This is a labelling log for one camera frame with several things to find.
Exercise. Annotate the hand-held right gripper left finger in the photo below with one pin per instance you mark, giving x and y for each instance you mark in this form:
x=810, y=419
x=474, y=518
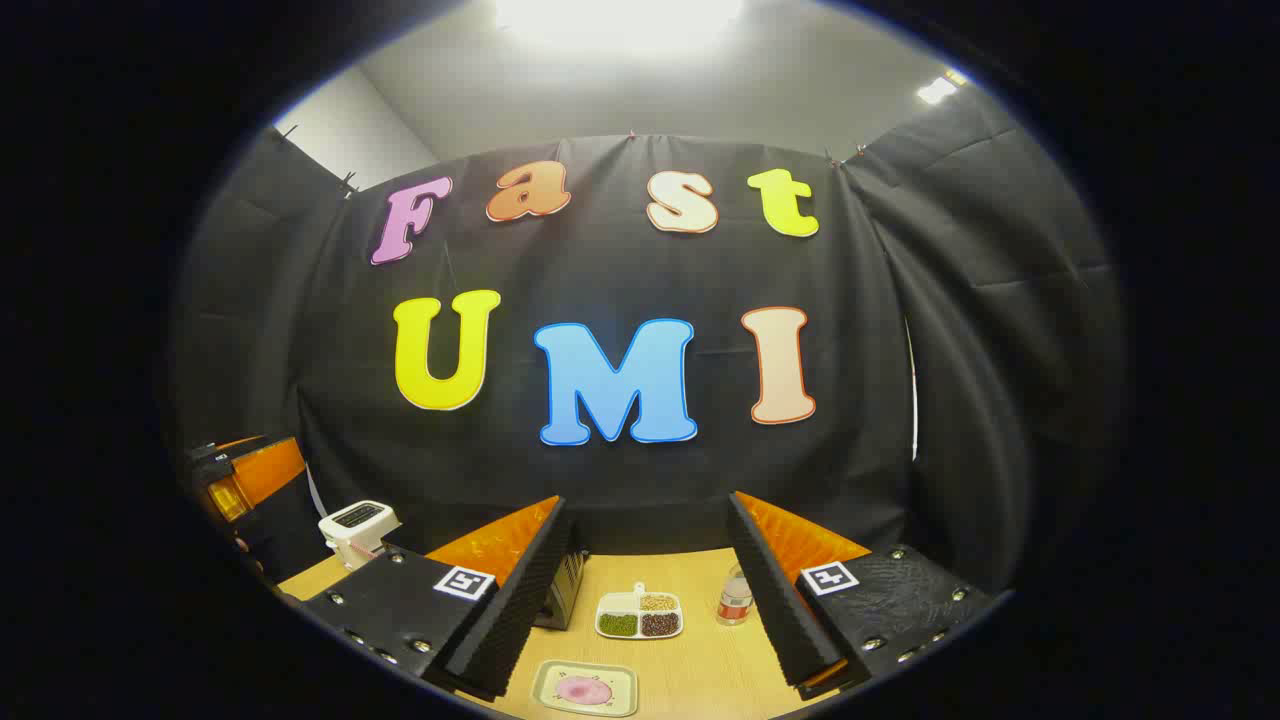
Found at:
x=520, y=610

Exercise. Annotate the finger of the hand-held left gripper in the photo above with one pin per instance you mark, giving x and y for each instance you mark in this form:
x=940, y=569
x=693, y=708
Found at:
x=265, y=468

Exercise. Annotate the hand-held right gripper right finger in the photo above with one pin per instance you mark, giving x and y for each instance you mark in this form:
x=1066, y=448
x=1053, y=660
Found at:
x=780, y=610

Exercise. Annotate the black electric oven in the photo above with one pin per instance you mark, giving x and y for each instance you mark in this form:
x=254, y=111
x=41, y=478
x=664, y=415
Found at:
x=562, y=595

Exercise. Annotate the square white plate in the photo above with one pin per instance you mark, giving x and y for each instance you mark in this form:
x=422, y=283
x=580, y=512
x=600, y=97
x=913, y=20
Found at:
x=550, y=680

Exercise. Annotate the pink meat slice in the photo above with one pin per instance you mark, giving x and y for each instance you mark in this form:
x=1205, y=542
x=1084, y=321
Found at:
x=585, y=690

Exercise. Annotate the clear water bottle red label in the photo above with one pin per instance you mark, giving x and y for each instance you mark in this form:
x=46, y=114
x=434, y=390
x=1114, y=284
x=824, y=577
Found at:
x=733, y=600

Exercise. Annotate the white toaster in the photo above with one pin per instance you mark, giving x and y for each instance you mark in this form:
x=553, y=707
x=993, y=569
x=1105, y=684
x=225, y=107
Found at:
x=355, y=535

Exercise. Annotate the white divided dish with beans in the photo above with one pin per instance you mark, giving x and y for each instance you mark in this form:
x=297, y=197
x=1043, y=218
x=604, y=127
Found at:
x=640, y=603

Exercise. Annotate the black backdrop cloth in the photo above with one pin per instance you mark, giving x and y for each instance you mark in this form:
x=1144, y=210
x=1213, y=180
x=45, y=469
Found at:
x=880, y=420

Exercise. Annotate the small ceiling light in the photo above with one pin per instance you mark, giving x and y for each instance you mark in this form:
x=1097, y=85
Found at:
x=938, y=90

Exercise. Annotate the large ceiling light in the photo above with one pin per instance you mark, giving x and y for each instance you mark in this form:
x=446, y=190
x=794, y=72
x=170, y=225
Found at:
x=620, y=15

